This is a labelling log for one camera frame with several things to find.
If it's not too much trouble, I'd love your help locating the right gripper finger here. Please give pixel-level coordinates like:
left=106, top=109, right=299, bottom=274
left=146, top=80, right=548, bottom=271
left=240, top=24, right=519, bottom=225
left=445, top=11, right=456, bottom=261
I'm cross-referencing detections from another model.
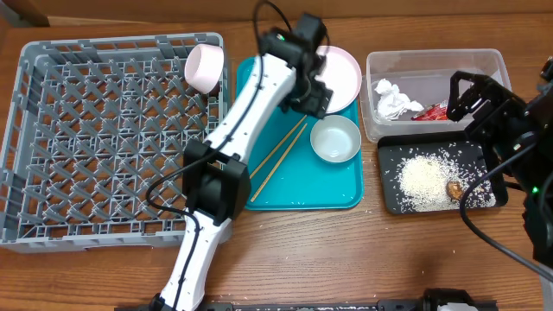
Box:
left=448, top=71, right=501, bottom=108
left=446, top=84, right=484, bottom=122

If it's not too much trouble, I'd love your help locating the wooden chopstick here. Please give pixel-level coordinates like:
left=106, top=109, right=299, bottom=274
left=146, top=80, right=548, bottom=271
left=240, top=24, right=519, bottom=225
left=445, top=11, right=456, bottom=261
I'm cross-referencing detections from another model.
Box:
left=250, top=116, right=307, bottom=179
left=250, top=124, right=308, bottom=202

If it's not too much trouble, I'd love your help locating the large white plate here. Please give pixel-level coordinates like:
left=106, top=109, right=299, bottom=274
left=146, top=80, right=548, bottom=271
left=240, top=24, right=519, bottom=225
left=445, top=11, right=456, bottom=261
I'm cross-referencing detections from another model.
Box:
left=315, top=46, right=362, bottom=114

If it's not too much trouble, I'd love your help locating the red snack wrapper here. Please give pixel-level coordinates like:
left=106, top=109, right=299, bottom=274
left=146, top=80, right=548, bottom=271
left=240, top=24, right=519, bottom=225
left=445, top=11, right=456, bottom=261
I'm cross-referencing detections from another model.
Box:
left=411, top=100, right=448, bottom=121

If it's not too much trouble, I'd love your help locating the grey bowl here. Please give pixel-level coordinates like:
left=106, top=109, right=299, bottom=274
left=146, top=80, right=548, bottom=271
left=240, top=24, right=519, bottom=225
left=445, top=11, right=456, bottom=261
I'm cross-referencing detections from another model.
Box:
left=310, top=115, right=361, bottom=163

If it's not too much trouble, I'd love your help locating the white tissue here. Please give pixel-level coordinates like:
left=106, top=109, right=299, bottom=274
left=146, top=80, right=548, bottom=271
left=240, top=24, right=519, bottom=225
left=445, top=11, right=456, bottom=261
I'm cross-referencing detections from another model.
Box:
left=374, top=79, right=424, bottom=121

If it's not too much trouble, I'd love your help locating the brown food lump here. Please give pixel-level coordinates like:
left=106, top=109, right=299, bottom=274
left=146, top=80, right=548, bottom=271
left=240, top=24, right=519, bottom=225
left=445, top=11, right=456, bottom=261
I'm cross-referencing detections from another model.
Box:
left=446, top=181, right=464, bottom=201

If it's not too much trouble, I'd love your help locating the white rice pile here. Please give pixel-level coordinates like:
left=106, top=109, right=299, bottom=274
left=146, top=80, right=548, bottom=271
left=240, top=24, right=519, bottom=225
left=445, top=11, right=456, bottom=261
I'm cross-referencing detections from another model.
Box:
left=384, top=146, right=498, bottom=213

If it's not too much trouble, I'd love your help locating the white shallow bowl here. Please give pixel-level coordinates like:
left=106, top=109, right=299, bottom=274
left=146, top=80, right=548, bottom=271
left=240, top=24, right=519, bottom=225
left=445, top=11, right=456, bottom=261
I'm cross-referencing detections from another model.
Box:
left=184, top=44, right=225, bottom=94

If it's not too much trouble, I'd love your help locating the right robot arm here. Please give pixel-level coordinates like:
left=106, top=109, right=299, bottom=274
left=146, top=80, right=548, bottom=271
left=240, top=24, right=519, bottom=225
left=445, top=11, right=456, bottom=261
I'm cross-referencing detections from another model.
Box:
left=447, top=59, right=552, bottom=279

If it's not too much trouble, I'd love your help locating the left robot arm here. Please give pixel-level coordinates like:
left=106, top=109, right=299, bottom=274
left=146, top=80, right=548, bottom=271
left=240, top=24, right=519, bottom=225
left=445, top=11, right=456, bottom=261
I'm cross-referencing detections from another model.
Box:
left=146, top=14, right=333, bottom=310

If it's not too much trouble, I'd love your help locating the clear plastic bin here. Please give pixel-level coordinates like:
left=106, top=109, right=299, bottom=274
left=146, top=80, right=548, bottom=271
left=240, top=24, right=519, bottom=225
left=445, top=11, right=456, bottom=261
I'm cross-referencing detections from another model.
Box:
left=359, top=48, right=512, bottom=143

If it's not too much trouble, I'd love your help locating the black tray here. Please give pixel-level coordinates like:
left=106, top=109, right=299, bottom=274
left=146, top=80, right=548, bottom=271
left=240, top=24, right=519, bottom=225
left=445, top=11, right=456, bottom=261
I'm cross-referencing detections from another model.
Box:
left=377, top=129, right=509, bottom=216

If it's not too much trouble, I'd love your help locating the grey plastic dish rack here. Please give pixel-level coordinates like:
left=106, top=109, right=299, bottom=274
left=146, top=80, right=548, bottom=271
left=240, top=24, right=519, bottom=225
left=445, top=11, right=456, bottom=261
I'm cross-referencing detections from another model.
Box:
left=1, top=32, right=230, bottom=253

